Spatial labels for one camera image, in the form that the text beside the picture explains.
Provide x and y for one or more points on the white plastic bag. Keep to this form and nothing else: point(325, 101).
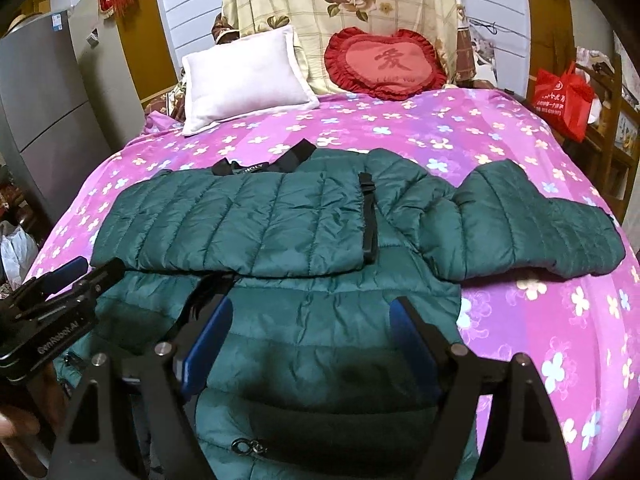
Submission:
point(18, 253)

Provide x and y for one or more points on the red heart-shaped cushion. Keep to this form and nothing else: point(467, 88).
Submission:
point(391, 68)

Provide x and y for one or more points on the cream rose-print folded quilt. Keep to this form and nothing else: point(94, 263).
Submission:
point(316, 21)

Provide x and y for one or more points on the pink floral bed cover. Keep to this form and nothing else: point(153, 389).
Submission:
point(583, 334)

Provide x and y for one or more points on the wooden shelf unit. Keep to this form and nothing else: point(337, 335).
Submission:
point(609, 155)

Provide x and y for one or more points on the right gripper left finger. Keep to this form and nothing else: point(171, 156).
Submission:
point(99, 439)

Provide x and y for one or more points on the red shopping bag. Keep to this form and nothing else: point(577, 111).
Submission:
point(564, 102)

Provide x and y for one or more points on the grey refrigerator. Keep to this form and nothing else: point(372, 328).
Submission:
point(50, 138)

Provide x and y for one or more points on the dark green puffer jacket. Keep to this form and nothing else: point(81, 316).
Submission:
point(308, 383)

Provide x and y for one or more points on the brown floral bed sheet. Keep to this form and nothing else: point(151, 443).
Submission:
point(168, 102)

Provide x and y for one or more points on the white rectangular pillow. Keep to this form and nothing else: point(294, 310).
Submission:
point(252, 75)

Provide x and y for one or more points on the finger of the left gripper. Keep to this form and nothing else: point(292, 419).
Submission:
point(37, 290)
point(82, 292)

